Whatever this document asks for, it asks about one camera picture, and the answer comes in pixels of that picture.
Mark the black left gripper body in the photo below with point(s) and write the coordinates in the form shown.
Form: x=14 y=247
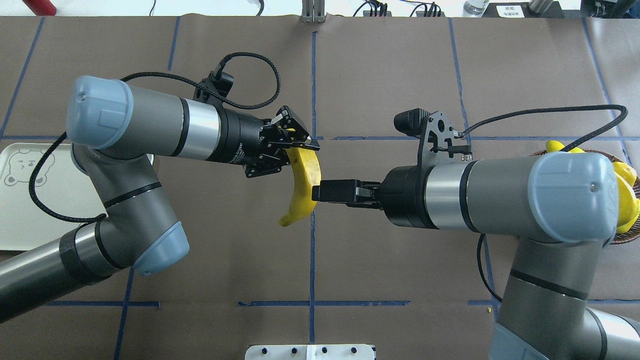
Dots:
x=239 y=138

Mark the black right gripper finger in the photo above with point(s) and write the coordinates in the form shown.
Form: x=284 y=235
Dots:
x=351 y=192

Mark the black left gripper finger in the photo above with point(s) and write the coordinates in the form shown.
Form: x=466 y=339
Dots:
x=300 y=155
x=290 y=125

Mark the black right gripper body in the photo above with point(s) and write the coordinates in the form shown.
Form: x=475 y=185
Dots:
x=404 y=196

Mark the yellow banana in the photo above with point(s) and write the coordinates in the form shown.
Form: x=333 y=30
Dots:
x=307 y=174
x=553 y=146
x=628 y=204

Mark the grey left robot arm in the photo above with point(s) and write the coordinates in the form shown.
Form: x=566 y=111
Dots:
x=113 y=128

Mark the brown wicker basket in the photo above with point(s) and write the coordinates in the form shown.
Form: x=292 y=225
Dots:
x=633 y=233

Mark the white bear print tray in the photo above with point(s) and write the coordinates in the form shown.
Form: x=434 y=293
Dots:
x=59 y=185

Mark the clear water bottle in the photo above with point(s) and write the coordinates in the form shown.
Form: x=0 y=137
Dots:
x=475 y=8

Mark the red cylindrical bottle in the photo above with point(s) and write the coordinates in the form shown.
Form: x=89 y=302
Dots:
x=41 y=7

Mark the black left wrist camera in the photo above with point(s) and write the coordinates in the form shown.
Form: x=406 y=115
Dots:
x=218 y=84

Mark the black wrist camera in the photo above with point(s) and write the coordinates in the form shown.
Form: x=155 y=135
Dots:
x=218 y=84
x=436 y=136

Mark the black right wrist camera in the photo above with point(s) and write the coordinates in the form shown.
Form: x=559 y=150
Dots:
x=436 y=136

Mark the grey aluminium frame post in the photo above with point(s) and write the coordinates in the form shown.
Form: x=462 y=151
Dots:
x=313 y=11

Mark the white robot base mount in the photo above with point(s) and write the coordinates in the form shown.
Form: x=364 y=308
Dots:
x=357 y=351

